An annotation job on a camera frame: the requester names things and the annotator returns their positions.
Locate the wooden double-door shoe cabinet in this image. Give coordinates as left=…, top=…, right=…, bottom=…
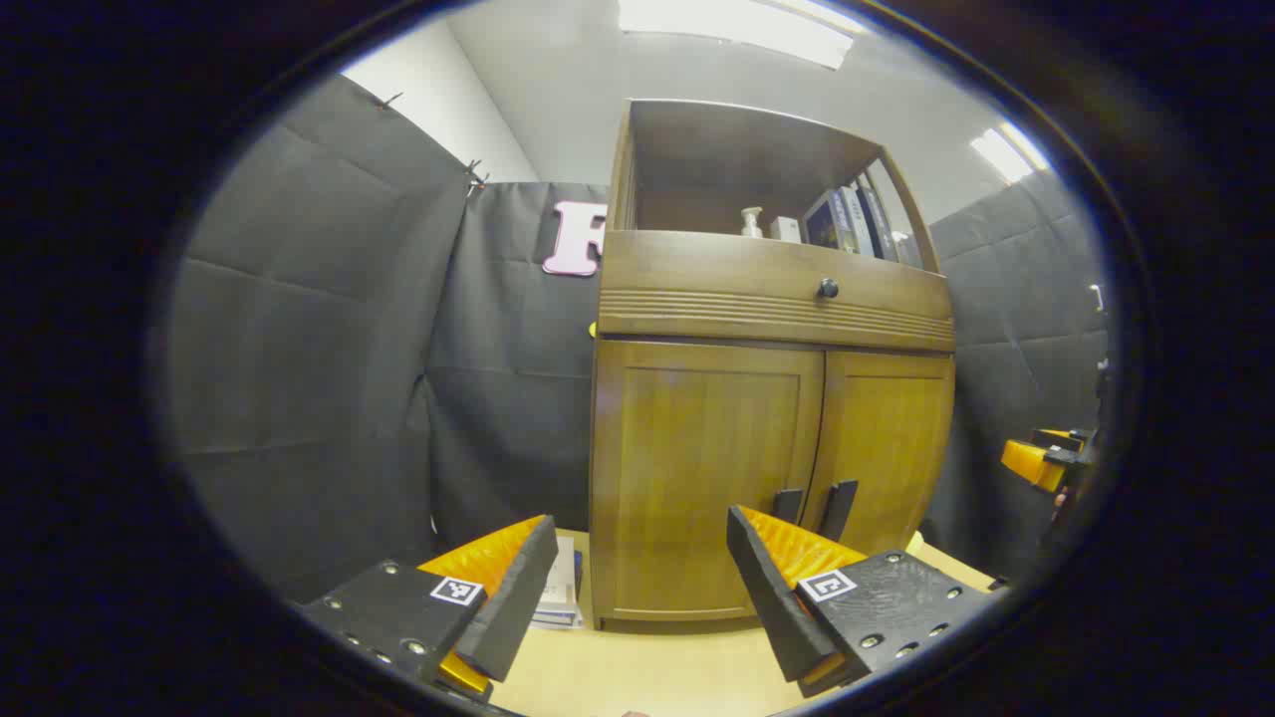
left=588, top=98, right=957, bottom=634

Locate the wooden cabinet drawer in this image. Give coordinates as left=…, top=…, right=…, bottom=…
left=598, top=231, right=955, bottom=352

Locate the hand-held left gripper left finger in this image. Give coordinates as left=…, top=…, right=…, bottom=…
left=299, top=514, right=560, bottom=704

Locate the white-spined book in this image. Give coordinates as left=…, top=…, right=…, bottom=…
left=837, top=186, right=871, bottom=257

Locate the blue-spined book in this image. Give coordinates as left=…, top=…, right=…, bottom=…
left=803, top=189, right=849, bottom=252

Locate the wooden cabinet door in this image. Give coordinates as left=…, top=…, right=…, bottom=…
left=595, top=339, right=826, bottom=626
left=802, top=349, right=955, bottom=559

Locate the large ceiling light panel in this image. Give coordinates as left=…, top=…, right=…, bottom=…
left=618, top=0, right=858, bottom=69

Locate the small ceiling light panel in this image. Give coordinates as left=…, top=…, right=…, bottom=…
left=971, top=121, right=1052, bottom=185

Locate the stack of paperback books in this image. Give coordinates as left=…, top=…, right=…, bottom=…
left=533, top=535, right=585, bottom=630

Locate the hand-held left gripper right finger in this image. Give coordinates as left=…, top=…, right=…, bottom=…
left=726, top=505, right=997, bottom=698

